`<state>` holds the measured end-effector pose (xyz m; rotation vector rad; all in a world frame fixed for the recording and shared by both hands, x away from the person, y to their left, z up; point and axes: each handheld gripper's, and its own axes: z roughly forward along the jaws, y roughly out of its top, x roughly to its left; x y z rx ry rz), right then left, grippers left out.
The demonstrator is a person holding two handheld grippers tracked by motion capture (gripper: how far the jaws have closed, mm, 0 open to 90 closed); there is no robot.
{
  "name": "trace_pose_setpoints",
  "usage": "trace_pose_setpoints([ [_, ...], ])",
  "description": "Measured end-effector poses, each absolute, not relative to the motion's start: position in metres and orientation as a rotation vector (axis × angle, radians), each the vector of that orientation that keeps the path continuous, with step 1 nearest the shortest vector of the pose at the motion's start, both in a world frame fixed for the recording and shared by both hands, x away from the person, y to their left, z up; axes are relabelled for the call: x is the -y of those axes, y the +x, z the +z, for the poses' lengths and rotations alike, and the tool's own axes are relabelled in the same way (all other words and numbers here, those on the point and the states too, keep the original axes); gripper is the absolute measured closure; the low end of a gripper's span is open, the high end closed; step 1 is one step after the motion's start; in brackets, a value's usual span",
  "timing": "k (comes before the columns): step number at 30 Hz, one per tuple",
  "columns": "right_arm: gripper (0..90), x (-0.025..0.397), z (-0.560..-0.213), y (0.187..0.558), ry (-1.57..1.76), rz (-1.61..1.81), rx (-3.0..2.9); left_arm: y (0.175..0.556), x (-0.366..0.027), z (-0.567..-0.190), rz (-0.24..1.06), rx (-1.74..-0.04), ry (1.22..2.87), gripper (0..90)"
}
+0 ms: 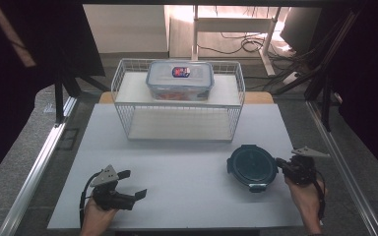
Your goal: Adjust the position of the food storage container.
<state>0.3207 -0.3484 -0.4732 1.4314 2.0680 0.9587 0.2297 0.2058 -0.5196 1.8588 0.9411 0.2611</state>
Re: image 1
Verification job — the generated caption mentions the black floor cables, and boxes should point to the black floor cables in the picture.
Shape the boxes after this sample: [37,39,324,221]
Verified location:
[197,30,313,92]

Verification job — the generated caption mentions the clear rectangular food container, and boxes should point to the clear rectangular food container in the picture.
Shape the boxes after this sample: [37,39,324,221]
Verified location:
[145,60,216,102]

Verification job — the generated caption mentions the black curtain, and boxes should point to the black curtain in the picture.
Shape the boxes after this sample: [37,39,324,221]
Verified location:
[309,0,378,190]
[0,0,106,192]

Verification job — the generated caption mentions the wooden table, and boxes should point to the wooden table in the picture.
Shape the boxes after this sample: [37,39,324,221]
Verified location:
[97,90,276,105]

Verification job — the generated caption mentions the white cabinet panel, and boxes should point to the white cabinet panel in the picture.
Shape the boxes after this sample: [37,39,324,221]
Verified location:
[83,4,170,55]

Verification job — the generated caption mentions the aluminium rail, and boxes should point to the aluminium rail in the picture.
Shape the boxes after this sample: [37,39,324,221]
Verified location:
[0,95,79,236]
[305,100,378,236]

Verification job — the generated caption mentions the person's right hand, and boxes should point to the person's right hand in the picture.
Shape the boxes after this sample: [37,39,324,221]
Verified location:
[283,176,327,224]

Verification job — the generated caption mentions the dark monitor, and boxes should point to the dark monitor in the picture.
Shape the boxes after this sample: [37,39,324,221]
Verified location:
[280,6,323,55]

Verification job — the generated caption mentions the person's left hand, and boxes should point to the person's left hand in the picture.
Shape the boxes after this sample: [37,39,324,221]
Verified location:
[79,196,118,236]

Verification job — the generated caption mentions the black metal stand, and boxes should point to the black metal stand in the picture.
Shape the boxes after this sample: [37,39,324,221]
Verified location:
[271,9,362,133]
[53,63,111,128]

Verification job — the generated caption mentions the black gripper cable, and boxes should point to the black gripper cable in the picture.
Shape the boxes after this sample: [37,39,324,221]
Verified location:
[313,170,328,221]
[79,171,103,229]

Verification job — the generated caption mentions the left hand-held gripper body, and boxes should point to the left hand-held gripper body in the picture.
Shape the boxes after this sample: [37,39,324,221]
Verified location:
[90,164,138,211]

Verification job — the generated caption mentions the round dark teal food container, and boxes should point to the round dark teal food container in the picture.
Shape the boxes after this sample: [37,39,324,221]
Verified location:
[225,144,280,194]

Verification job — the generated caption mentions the white power strip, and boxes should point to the white power strip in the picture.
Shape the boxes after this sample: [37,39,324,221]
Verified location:
[283,71,302,86]

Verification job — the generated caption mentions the white desk frame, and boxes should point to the white desk frame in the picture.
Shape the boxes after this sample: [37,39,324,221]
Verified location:
[191,4,283,78]

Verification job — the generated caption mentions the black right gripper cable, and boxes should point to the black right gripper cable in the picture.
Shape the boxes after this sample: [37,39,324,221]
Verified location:
[313,170,328,221]

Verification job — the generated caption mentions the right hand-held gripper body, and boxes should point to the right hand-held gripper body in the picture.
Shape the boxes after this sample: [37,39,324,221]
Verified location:
[283,146,331,187]

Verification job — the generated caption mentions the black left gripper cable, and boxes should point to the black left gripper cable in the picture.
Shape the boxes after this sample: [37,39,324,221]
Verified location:
[79,171,103,229]

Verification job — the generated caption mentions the white wire shelf rack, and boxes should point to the white wire shelf rack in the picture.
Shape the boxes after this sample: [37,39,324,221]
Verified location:
[110,58,246,144]

